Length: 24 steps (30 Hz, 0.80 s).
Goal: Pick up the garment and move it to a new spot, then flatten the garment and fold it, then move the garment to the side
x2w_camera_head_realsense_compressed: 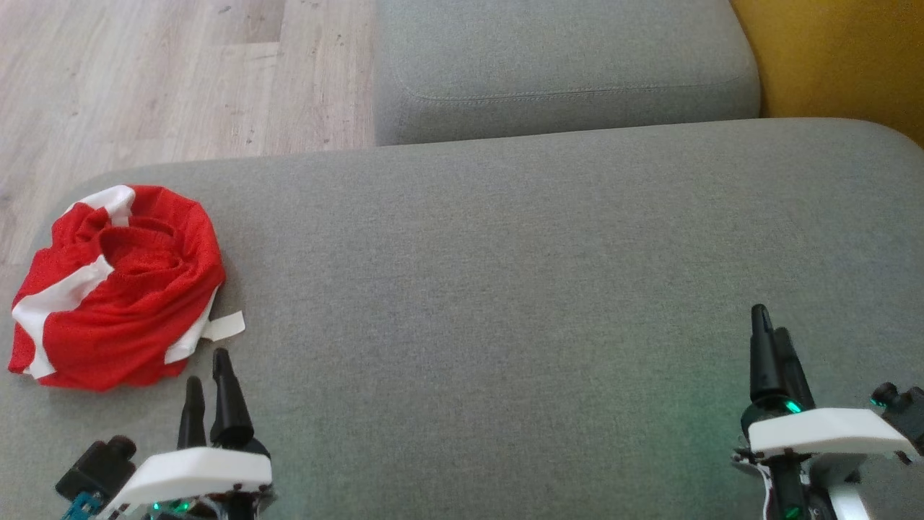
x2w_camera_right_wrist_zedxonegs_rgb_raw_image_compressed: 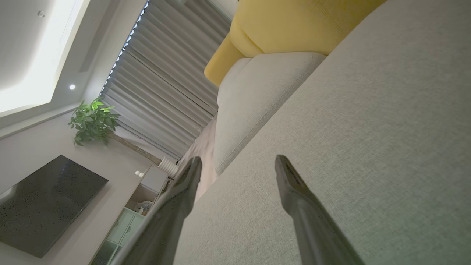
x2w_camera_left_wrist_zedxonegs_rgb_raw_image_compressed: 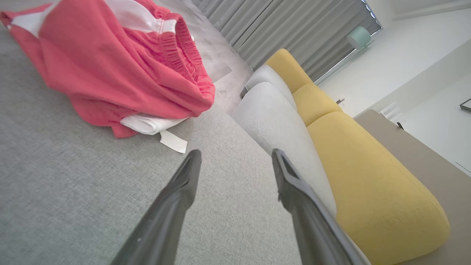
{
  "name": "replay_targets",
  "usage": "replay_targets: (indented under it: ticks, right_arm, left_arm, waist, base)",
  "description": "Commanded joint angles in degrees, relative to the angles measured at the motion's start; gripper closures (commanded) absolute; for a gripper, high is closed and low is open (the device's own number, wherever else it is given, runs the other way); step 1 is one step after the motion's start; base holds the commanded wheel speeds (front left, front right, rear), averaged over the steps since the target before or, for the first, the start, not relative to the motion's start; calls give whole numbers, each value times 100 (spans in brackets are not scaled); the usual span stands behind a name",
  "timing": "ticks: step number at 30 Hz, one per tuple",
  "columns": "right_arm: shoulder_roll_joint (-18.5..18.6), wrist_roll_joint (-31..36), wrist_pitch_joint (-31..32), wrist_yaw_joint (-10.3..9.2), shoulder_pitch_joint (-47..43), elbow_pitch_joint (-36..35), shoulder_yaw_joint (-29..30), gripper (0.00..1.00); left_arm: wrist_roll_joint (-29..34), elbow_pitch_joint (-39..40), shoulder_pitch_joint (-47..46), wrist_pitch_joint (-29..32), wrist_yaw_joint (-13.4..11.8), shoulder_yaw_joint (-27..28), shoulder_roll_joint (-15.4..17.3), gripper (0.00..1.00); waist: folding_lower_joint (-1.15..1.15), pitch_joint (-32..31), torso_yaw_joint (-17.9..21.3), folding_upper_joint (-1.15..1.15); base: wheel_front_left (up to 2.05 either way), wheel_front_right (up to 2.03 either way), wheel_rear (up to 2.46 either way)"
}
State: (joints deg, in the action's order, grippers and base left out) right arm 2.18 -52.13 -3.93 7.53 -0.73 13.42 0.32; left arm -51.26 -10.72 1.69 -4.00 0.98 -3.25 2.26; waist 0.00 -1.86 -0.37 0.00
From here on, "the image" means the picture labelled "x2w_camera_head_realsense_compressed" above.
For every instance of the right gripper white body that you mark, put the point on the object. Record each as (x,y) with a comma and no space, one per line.
(823,433)

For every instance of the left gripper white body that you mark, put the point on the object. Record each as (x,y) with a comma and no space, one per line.
(195,473)

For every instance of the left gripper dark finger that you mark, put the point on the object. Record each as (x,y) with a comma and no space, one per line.
(192,419)
(229,404)

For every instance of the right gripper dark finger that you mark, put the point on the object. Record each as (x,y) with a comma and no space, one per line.
(794,375)
(764,354)

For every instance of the red and white shirt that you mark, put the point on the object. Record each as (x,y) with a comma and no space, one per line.
(123,310)

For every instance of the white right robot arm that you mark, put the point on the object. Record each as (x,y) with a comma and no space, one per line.
(844,502)

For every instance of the grey fabric sofa seat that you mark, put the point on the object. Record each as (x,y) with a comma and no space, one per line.
(469,289)

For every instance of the mustard yellow panel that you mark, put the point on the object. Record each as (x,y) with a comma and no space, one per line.
(852,50)

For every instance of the grey fabric sofa armrest cushion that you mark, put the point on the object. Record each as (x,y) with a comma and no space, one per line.
(563,58)

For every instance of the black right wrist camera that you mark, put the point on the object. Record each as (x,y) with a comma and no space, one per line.
(906,415)

